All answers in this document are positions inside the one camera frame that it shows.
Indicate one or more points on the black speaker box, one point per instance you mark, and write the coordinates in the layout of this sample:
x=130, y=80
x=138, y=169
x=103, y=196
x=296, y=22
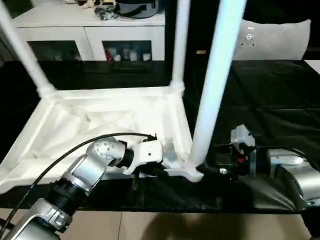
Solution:
x=197, y=30

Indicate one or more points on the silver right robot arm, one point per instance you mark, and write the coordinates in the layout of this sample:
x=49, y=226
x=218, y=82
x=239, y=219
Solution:
x=295, y=175

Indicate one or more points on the beige small figurine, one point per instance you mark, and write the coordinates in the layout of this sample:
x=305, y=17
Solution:
x=90, y=3

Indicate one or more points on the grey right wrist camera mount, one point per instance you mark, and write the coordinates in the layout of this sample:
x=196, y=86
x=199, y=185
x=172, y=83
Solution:
x=242, y=135

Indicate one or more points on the white glass-door cabinet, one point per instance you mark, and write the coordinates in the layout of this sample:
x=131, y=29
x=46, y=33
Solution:
x=62, y=32

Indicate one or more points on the black work mat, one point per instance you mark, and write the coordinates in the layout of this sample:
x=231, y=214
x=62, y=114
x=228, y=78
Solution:
x=275, y=100

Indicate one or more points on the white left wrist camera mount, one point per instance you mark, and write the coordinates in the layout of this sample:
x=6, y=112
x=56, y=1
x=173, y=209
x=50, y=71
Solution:
x=150, y=152

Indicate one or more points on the yellow black small box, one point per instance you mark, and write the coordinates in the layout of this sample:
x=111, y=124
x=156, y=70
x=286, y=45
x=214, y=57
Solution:
x=109, y=2

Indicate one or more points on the white plastic table leg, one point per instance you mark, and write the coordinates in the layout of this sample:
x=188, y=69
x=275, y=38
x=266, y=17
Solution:
x=22, y=50
x=217, y=75
x=180, y=37

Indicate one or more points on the grey cushion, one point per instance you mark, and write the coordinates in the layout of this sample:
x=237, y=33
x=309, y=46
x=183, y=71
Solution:
x=275, y=42

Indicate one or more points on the white flat board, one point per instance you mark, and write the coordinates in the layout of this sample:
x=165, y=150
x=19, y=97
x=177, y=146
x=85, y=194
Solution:
x=315, y=65

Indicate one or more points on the black clutter pile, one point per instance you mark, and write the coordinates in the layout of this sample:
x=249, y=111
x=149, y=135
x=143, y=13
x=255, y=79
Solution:
x=106, y=15

